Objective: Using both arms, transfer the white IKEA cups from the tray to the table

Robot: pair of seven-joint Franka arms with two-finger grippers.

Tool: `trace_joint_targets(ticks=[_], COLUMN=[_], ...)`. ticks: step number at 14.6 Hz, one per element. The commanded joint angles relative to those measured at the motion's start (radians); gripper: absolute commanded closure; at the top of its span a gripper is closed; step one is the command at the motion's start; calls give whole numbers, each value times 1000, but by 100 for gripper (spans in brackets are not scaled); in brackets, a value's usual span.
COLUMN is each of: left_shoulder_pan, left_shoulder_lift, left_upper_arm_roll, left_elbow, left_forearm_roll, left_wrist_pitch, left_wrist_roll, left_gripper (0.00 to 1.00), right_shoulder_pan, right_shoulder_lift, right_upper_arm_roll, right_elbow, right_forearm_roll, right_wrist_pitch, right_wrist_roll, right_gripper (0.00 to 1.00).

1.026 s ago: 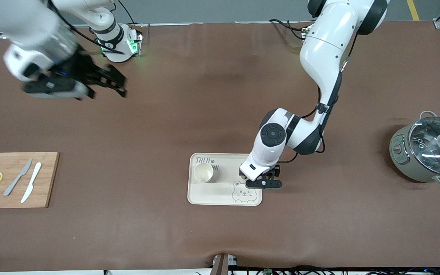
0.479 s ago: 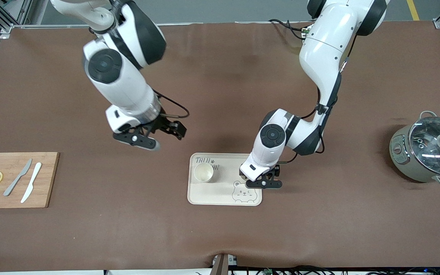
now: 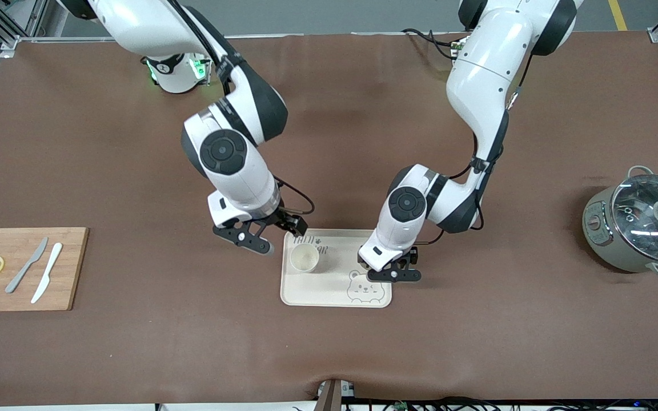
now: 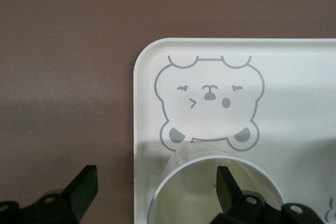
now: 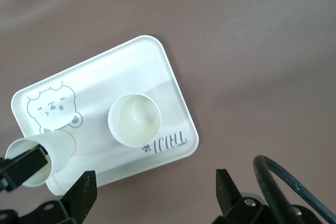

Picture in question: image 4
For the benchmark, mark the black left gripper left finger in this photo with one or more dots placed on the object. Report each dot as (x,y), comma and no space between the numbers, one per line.
(78,195)

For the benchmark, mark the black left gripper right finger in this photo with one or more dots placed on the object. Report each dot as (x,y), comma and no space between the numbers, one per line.
(228,197)

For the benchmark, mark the white IKEA cup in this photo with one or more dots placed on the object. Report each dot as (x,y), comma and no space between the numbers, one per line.
(189,187)

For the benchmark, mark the cream tray with bear print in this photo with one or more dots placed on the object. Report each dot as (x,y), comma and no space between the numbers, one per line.
(288,90)

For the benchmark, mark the brown table mat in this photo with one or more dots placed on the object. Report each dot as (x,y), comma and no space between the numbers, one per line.
(65,64)

